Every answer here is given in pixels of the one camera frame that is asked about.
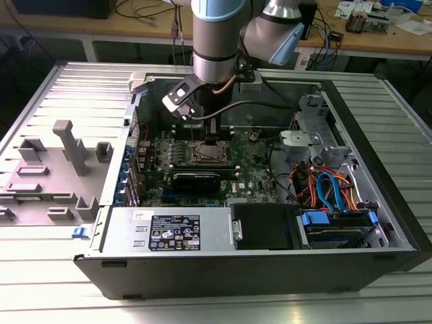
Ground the silver metal drive cage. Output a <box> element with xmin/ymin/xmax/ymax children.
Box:
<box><xmin>279</xmin><ymin>94</ymin><xmax>358</xmax><ymax>169</ymax></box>

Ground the black monitor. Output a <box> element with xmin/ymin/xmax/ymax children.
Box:
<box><xmin>13</xmin><ymin>0</ymin><xmax>117</xmax><ymax>20</ymax></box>

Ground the white camera black bracket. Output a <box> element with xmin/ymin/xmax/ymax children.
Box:
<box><xmin>238</xmin><ymin>69</ymin><xmax>263</xmax><ymax>92</ymax></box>

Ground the orange power wire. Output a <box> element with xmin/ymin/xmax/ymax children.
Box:
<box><xmin>333</xmin><ymin>171</ymin><xmax>369</xmax><ymax>212</ymax></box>

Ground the black graphics card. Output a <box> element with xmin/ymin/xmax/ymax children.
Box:
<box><xmin>171</xmin><ymin>171</ymin><xmax>223</xmax><ymax>194</ymax></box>

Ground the green motherboard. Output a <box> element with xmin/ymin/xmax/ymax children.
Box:
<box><xmin>134</xmin><ymin>126</ymin><xmax>283</xmax><ymax>207</ymax></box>

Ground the brown curved hose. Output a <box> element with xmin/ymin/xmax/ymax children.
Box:
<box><xmin>212</xmin><ymin>74</ymin><xmax>236</xmax><ymax>95</ymax></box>

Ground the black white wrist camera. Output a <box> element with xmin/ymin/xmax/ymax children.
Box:
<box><xmin>161</xmin><ymin>74</ymin><xmax>203</xmax><ymax>121</ymax></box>

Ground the silver metal bracket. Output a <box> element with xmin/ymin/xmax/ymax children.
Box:
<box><xmin>366</xmin><ymin>11</ymin><xmax>394</xmax><ymax>34</ymax></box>

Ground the silver power supply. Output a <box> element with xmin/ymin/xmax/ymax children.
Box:
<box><xmin>101</xmin><ymin>206</ymin><xmax>234</xmax><ymax>253</ymax></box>

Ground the blue flat wire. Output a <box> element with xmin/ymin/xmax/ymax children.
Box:
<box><xmin>316</xmin><ymin>171</ymin><xmax>350</xmax><ymax>214</ymax></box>

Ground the white paper sheet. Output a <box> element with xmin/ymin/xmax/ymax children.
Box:
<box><xmin>396</xmin><ymin>20</ymin><xmax>430</xmax><ymax>35</ymax></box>

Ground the CPU socket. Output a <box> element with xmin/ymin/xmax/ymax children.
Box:
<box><xmin>190</xmin><ymin>138</ymin><xmax>228</xmax><ymax>167</ymax></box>

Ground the black grey PC case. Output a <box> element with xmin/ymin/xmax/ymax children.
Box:
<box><xmin>73</xmin><ymin>71</ymin><xmax>432</xmax><ymax>301</ymax></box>

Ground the hard disk blue carrier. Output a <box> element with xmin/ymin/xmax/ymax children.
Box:
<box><xmin>296</xmin><ymin>209</ymin><xmax>381</xmax><ymax>250</ymax></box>

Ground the red power wire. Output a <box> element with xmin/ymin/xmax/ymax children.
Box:
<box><xmin>290</xmin><ymin>162</ymin><xmax>320</xmax><ymax>205</ymax></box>

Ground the wooden desk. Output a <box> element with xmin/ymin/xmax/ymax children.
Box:
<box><xmin>0</xmin><ymin>0</ymin><xmax>432</xmax><ymax>63</ymax></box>

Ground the black camera cable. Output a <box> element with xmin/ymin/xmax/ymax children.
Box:
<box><xmin>188</xmin><ymin>76</ymin><xmax>294</xmax><ymax>121</ymax></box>

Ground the black upright box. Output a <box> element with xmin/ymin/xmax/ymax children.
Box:
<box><xmin>298</xmin><ymin>0</ymin><xmax>319</xmax><ymax>41</ymax></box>

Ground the grey plastic parts rack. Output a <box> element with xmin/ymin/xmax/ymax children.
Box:
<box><xmin>0</xmin><ymin>119</ymin><xmax>114</xmax><ymax>227</ymax></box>

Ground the black plastic drive cover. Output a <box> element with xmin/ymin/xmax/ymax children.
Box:
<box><xmin>232</xmin><ymin>203</ymin><xmax>303</xmax><ymax>251</ymax></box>

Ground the finned CPU cooler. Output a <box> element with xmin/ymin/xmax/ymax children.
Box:
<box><xmin>346</xmin><ymin>9</ymin><xmax>367</xmax><ymax>34</ymax></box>

